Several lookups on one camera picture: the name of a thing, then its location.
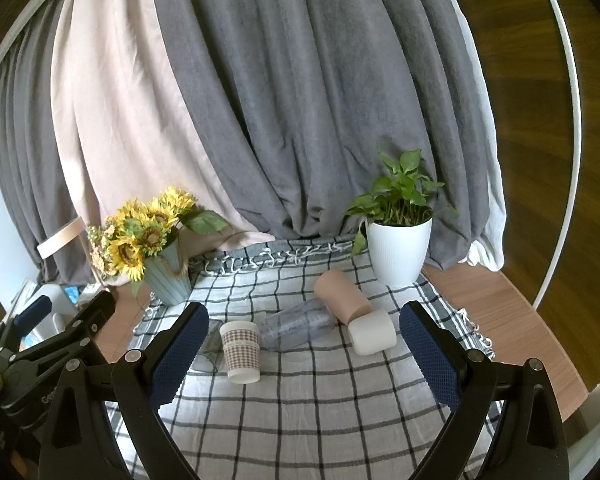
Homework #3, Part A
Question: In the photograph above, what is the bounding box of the white curtain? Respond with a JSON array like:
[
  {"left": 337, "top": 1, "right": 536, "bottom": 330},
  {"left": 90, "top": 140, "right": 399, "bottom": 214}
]
[{"left": 450, "top": 2, "right": 509, "bottom": 272}]

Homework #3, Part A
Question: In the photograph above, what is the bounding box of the beige curtain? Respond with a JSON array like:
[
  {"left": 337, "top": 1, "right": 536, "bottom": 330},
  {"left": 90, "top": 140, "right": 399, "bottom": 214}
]
[{"left": 50, "top": 0, "right": 277, "bottom": 261}]

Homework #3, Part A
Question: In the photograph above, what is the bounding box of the white cup with plaid sleeve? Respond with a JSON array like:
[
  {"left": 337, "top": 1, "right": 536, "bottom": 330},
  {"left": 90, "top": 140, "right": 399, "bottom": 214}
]
[{"left": 219, "top": 321, "right": 262, "bottom": 385}]

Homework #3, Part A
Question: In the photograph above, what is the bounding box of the small clear glass cup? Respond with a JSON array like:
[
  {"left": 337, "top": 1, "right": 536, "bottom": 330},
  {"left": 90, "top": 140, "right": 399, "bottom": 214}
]
[{"left": 196, "top": 317, "right": 229, "bottom": 374}]

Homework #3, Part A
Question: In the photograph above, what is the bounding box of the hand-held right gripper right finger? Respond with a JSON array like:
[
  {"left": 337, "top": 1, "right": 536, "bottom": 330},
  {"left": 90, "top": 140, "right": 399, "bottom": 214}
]
[{"left": 399, "top": 301, "right": 569, "bottom": 480}]

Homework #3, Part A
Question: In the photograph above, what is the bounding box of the plain white cup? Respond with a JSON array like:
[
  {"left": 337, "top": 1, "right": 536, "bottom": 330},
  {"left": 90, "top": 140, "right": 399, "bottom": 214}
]
[{"left": 348, "top": 309, "right": 398, "bottom": 357}]

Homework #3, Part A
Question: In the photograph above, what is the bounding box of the grey curtain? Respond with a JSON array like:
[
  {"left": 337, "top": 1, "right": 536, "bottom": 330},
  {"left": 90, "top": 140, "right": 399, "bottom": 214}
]
[
  {"left": 0, "top": 10, "right": 97, "bottom": 287},
  {"left": 150, "top": 0, "right": 502, "bottom": 271}
]

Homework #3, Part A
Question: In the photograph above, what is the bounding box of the clear plastic cup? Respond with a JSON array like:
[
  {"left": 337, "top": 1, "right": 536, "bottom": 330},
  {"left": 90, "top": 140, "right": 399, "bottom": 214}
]
[{"left": 257, "top": 298, "right": 337, "bottom": 352}]

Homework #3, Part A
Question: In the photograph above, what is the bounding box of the white wooden chair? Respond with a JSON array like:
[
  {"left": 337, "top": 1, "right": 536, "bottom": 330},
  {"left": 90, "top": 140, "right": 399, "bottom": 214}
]
[{"left": 36, "top": 215, "right": 112, "bottom": 288}]

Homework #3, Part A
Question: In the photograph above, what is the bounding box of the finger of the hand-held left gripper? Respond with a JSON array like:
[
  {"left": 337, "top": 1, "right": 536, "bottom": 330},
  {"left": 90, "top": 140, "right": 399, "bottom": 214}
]
[
  {"left": 10, "top": 290, "right": 117, "bottom": 378},
  {"left": 0, "top": 295, "right": 54, "bottom": 357}
]

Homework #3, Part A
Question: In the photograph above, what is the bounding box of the sunflower bouquet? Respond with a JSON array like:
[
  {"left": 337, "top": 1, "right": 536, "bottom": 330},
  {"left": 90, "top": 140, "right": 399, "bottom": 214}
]
[{"left": 86, "top": 186, "right": 231, "bottom": 283}]

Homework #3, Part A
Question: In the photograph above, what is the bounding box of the checked tablecloth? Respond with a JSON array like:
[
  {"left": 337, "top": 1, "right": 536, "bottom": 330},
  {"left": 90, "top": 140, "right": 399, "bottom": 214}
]
[{"left": 104, "top": 239, "right": 507, "bottom": 480}]

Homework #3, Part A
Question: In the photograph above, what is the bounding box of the green plant in white pot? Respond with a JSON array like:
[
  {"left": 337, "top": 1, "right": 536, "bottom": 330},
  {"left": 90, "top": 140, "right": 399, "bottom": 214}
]
[{"left": 343, "top": 149, "right": 460, "bottom": 289}]

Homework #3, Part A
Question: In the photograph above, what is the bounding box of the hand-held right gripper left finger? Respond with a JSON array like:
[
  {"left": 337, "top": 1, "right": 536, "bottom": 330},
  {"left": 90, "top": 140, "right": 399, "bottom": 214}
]
[{"left": 37, "top": 302, "right": 211, "bottom": 480}]

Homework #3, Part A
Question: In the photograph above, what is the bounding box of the white appliance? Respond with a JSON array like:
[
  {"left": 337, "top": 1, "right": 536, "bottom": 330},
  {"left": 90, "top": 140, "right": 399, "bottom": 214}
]
[{"left": 34, "top": 284, "right": 79, "bottom": 342}]

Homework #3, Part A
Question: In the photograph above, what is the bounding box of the green ribbed vase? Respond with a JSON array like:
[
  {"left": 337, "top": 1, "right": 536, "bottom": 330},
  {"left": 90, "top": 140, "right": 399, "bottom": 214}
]
[{"left": 142, "top": 236, "right": 194, "bottom": 307}]

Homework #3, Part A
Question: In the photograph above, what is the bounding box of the white curtain rail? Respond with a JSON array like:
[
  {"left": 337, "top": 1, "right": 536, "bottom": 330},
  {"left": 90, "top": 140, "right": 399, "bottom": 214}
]
[{"left": 0, "top": 0, "right": 87, "bottom": 78}]

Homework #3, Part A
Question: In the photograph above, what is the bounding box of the white hoop tube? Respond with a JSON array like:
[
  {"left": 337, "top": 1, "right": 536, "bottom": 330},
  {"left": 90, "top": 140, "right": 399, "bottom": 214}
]
[{"left": 529, "top": 0, "right": 582, "bottom": 311}]

